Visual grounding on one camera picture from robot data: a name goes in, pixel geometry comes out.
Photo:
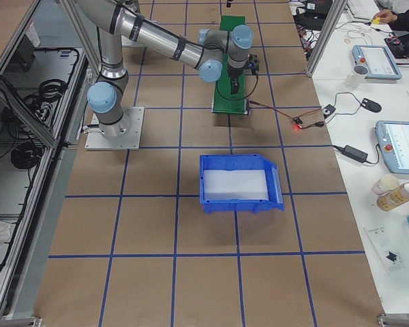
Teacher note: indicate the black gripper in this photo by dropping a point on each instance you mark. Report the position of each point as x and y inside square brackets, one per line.
[232, 74]

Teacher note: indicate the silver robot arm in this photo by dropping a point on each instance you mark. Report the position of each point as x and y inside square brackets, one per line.
[214, 52]

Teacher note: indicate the green conveyor belt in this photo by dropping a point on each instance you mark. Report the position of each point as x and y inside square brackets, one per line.
[237, 38]

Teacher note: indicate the small red-lit sensor board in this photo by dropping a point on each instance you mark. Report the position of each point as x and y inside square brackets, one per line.
[297, 122]

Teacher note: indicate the blue plastic bin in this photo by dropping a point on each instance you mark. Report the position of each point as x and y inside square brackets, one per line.
[246, 182]

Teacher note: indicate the black computer mouse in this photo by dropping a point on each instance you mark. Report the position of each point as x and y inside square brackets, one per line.
[371, 105]

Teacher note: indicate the far teach pendant tablet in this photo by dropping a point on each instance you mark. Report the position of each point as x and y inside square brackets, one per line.
[378, 60]

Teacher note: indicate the teach pendant tablet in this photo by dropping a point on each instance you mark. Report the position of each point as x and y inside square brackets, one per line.
[393, 139]
[378, 60]

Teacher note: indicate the black power adapter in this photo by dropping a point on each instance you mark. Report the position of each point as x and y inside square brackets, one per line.
[355, 154]

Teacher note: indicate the near teach pendant tablet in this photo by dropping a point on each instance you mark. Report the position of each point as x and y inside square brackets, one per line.
[393, 139]

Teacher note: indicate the white paper cup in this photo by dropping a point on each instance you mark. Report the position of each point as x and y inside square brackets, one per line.
[386, 183]

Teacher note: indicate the yellow drink can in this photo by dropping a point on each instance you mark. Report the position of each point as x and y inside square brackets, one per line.
[394, 198]

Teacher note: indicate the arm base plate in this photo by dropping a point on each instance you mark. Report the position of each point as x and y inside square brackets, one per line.
[129, 136]

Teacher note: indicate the aluminium frame post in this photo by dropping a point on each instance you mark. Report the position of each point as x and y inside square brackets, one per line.
[329, 25]

